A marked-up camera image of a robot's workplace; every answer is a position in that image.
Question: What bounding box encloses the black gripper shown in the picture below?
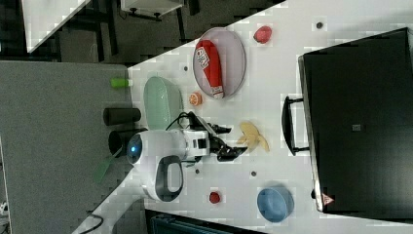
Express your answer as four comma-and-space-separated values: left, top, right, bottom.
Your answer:
209, 125, 246, 162

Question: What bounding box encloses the black cylinder lower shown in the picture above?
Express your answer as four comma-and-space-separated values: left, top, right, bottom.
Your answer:
108, 128, 146, 157

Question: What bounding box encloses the light green bowl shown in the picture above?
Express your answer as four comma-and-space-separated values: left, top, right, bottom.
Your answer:
143, 76, 183, 130

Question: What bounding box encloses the yellow peeled banana toy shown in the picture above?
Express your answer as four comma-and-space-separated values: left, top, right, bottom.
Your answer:
237, 121, 270, 152

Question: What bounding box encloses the black oven box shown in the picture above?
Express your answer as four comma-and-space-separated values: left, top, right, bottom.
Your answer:
298, 28, 413, 223

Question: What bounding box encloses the green flat spatula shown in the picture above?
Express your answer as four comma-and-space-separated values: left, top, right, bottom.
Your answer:
94, 148, 123, 183

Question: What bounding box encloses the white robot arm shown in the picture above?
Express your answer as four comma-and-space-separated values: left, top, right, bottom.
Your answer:
71, 124, 246, 234

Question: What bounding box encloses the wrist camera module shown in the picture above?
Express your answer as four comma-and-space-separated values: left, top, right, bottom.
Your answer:
188, 111, 216, 137

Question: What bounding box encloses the black cylinder upper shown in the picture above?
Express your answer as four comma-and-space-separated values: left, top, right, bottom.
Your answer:
103, 108, 141, 126

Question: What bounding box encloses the green marker pen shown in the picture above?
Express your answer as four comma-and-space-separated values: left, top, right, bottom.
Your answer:
110, 78, 133, 89

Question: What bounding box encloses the dark blue crate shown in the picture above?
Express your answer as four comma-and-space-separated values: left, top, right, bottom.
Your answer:
149, 214, 261, 234

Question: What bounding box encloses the orange slice toy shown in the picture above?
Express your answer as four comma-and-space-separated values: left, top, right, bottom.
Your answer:
189, 92, 203, 106

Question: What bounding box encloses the red ketchup bottle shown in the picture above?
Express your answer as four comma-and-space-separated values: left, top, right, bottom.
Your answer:
195, 40, 224, 99

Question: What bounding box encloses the small red fruit toy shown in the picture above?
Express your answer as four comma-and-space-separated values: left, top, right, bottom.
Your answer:
208, 191, 221, 204

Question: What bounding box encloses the white cabinet with casters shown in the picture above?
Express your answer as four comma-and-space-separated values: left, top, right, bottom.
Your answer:
120, 0, 184, 20

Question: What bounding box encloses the blue bowl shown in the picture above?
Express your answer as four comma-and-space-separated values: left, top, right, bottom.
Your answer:
256, 186, 294, 223

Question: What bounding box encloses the red strawberry toy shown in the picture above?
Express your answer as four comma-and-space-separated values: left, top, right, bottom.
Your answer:
253, 25, 272, 44

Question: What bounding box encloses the black cylinder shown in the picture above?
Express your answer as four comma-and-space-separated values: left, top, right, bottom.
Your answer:
103, 108, 141, 126
108, 128, 146, 157

